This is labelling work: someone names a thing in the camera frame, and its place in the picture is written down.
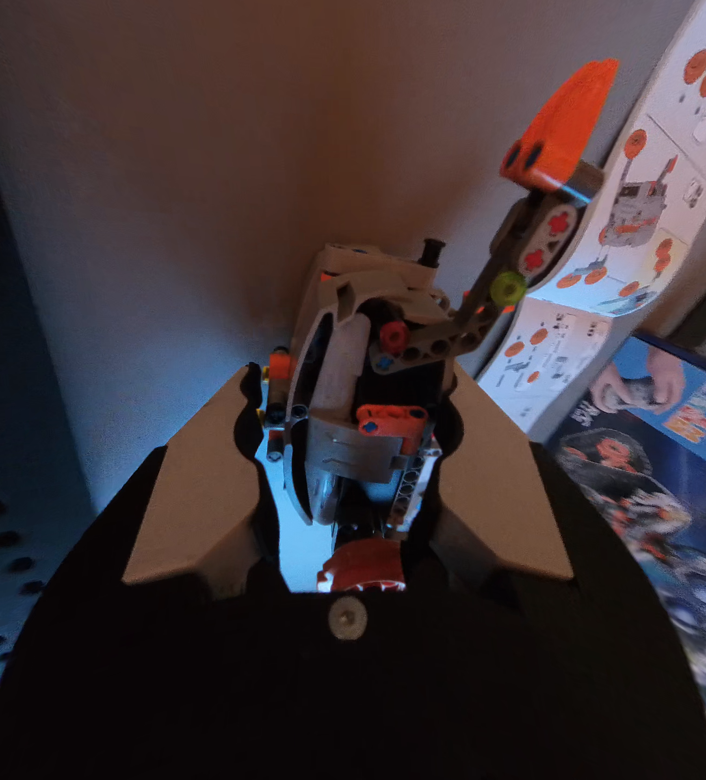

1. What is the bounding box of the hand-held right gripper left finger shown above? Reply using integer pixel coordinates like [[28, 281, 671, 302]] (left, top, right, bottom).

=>
[[120, 363, 279, 602]]

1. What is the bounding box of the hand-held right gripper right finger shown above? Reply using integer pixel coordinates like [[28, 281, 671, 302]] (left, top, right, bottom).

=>
[[417, 360, 576, 595]]

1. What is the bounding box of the grey orange brick robot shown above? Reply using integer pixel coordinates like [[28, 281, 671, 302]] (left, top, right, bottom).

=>
[[256, 58, 621, 595]]

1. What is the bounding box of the orange fin brick assembly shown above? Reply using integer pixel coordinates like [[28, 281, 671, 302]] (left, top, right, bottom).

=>
[[492, 58, 621, 290]]

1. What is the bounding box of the grey desk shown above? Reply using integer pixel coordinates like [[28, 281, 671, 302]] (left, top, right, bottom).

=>
[[0, 0, 706, 595]]

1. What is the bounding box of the robot sticker sheet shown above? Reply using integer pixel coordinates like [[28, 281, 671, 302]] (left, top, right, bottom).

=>
[[551, 427, 706, 763]]

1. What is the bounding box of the perforated grey panel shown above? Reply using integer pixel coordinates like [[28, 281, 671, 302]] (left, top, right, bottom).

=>
[[0, 427, 95, 747]]

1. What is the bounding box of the white instruction booklet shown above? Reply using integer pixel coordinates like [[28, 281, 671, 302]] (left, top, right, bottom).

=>
[[475, 0, 706, 442]]

